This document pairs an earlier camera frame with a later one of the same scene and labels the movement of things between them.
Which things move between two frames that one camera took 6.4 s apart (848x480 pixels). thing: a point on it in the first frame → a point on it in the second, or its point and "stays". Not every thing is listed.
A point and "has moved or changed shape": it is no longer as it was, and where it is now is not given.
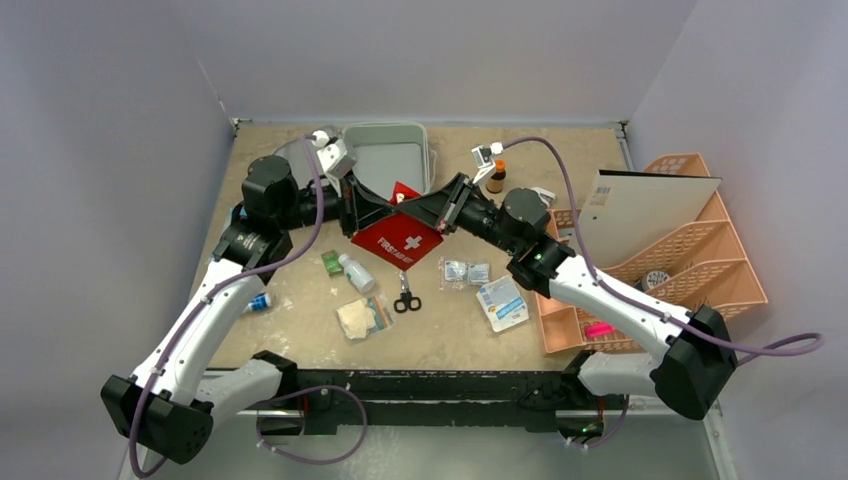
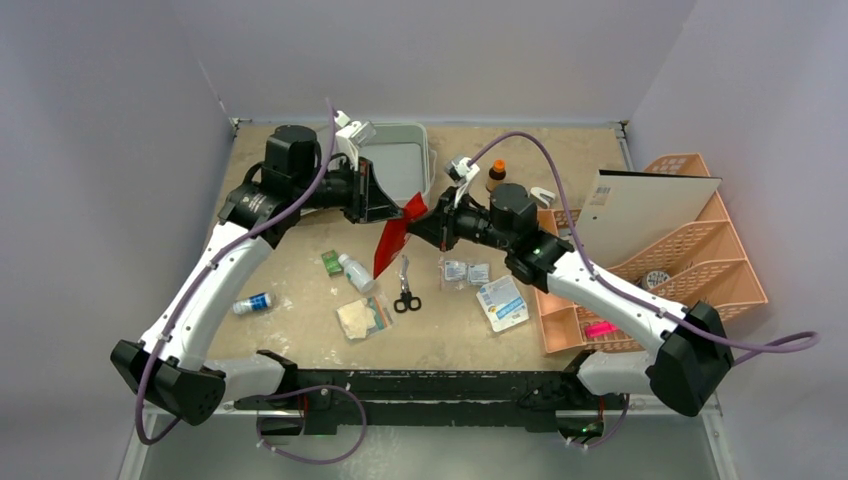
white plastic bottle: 357,274 stays
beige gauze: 364,316 stays
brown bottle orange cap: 496,182 stays
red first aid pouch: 406,239 has moved or changed shape
